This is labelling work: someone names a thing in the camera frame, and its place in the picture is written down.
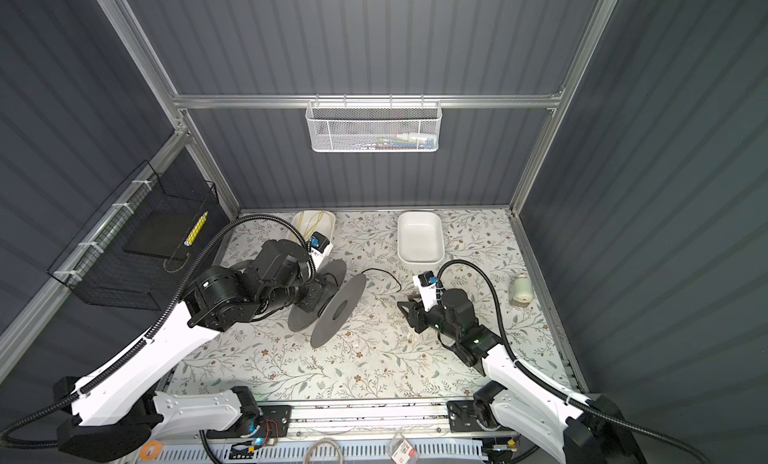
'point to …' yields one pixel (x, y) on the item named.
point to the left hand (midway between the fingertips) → (324, 278)
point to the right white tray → (420, 237)
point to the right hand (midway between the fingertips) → (408, 302)
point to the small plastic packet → (401, 451)
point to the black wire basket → (140, 246)
